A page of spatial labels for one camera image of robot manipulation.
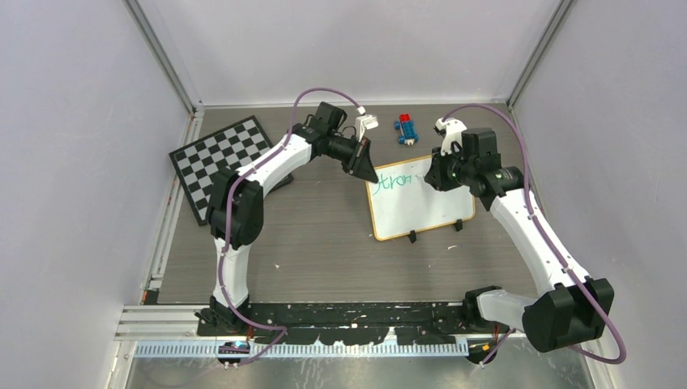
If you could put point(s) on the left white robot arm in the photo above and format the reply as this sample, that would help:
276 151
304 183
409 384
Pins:
236 209

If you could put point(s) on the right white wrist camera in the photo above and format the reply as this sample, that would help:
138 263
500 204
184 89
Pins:
450 130

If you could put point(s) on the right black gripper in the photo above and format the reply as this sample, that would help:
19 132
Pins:
436 176

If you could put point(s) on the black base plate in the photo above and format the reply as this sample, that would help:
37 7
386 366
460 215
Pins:
412 323

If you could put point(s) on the black white checkerboard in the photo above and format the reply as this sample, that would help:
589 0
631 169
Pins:
231 147

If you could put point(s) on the aluminium frame rail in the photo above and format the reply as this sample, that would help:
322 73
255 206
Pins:
160 331

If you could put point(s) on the yellow framed whiteboard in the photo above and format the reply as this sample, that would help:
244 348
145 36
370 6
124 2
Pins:
400 204

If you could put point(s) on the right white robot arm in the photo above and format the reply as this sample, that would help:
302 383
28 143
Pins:
570 307

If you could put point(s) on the blue red toy car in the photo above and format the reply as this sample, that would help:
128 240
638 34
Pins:
406 129

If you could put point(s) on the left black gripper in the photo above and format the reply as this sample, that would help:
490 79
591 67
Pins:
360 164

